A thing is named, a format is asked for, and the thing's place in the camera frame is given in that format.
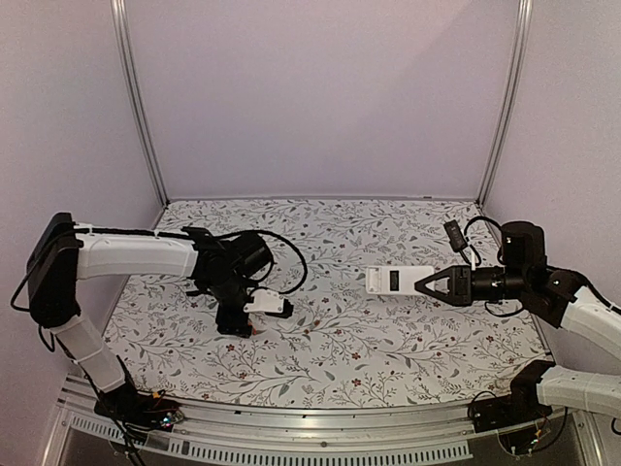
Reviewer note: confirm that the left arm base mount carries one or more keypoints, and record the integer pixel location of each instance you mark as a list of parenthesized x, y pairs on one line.
[(130, 407)]

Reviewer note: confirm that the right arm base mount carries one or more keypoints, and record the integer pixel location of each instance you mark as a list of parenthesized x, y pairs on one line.
[(509, 408)]

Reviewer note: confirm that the floral patterned table mat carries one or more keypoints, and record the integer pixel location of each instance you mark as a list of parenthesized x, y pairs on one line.
[(342, 347)]

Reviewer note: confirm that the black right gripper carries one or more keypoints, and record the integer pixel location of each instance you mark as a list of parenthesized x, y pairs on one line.
[(462, 284)]

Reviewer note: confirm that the left aluminium frame post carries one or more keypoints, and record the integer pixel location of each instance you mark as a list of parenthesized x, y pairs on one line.
[(136, 101)]

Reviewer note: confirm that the aluminium front rail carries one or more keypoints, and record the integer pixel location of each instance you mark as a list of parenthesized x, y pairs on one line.
[(224, 434)]

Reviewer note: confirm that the white remote control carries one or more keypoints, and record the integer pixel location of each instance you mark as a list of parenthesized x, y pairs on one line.
[(394, 280)]

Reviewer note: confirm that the right aluminium frame post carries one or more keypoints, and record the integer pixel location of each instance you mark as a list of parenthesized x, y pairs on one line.
[(516, 62)]

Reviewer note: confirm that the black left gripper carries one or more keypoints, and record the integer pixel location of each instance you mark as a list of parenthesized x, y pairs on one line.
[(233, 325)]

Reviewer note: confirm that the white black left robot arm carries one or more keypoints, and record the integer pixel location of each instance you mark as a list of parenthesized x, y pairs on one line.
[(68, 252)]

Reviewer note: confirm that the aluminium frame post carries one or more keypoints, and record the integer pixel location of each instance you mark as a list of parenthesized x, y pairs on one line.
[(516, 62), (136, 101)]

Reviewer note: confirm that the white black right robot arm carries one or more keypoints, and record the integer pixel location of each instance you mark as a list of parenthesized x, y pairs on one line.
[(563, 298)]

